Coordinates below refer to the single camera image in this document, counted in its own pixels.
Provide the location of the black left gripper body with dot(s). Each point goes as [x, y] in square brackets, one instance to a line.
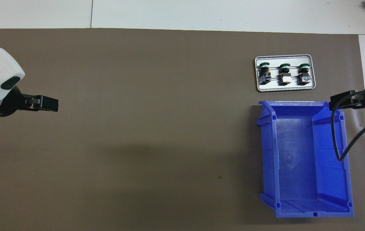
[10, 104]

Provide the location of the green push button switch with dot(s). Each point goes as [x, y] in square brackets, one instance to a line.
[305, 77]
[265, 74]
[285, 77]

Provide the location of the silver metal tray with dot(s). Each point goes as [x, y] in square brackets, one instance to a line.
[285, 88]

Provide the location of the blue plastic storage bin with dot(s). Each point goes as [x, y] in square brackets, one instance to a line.
[298, 160]

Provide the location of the brown table mat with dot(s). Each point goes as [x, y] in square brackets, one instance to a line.
[137, 128]

